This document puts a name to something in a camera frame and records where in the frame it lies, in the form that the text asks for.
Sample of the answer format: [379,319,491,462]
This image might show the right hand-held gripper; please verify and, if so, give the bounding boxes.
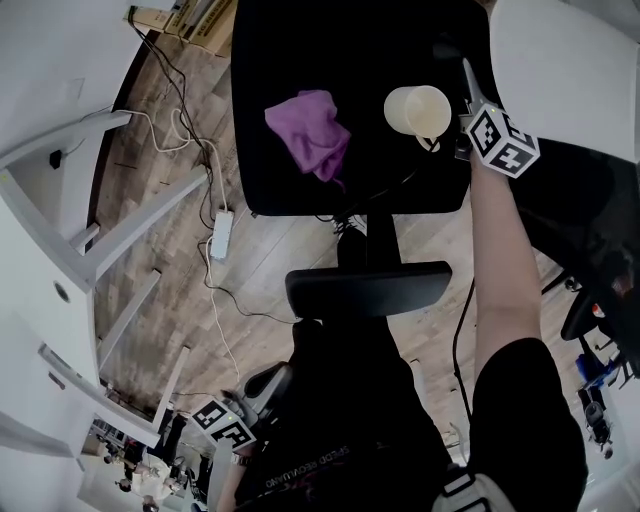
[453,56,543,180]

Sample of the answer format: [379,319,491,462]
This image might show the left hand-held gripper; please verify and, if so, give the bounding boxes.
[191,361,295,450]

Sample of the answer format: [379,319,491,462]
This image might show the cream ceramic mug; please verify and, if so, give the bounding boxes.
[383,84,454,154]

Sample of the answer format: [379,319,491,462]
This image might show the purple cloth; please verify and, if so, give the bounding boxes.
[263,88,353,192]

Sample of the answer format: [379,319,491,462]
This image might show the person's right forearm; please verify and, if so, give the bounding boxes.
[469,149,545,374]

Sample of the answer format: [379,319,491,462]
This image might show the person's left forearm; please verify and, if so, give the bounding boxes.
[215,462,247,512]

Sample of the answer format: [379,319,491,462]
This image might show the person's black trousers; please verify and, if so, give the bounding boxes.
[289,229,426,451]

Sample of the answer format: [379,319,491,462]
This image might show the person's black t-shirt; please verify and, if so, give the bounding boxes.
[232,337,589,512]

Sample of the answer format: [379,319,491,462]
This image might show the black mesh office chair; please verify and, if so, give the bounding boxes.
[229,0,640,379]

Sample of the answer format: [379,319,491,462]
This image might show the white power strip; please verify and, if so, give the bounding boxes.
[208,210,236,262]

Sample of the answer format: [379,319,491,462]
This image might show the person's right white shoe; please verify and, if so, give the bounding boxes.
[330,214,370,239]

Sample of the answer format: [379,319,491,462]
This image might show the light grey waist bag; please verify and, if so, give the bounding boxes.
[432,465,517,512]

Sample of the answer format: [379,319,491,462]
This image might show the white square table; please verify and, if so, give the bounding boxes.
[0,109,211,389]

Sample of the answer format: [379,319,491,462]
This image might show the brown cardboard box stack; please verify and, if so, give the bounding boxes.
[123,0,237,57]

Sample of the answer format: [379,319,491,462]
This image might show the long white floor cable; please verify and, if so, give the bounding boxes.
[205,238,242,384]

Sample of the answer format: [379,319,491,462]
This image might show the black floor cable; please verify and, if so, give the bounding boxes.
[198,238,304,325]

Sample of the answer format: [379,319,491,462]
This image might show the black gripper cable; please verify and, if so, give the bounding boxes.
[451,278,477,419]

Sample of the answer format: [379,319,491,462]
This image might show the white looped cable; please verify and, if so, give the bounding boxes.
[113,108,229,214]

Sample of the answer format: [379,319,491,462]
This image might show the black cable to boxes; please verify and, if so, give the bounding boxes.
[127,7,217,231]

